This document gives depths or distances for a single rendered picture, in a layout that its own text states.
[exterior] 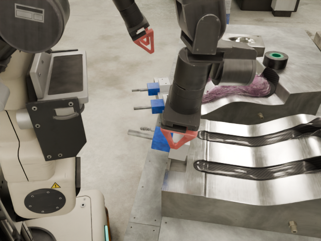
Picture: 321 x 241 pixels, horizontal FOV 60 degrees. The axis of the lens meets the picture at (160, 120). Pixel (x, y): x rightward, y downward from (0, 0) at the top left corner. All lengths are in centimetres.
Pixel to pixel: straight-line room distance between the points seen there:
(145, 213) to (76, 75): 36
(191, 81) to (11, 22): 26
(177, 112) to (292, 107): 53
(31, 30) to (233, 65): 29
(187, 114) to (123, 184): 131
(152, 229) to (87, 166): 132
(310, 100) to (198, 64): 60
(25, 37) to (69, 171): 46
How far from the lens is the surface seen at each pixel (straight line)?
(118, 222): 162
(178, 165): 67
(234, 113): 87
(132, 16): 86
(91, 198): 138
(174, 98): 48
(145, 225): 65
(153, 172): 74
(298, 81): 100
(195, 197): 59
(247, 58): 47
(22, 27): 39
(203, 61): 44
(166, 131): 50
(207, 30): 41
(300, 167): 66
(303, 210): 63
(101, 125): 223
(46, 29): 38
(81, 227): 130
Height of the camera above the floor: 135
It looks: 37 degrees down
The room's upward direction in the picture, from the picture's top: straight up
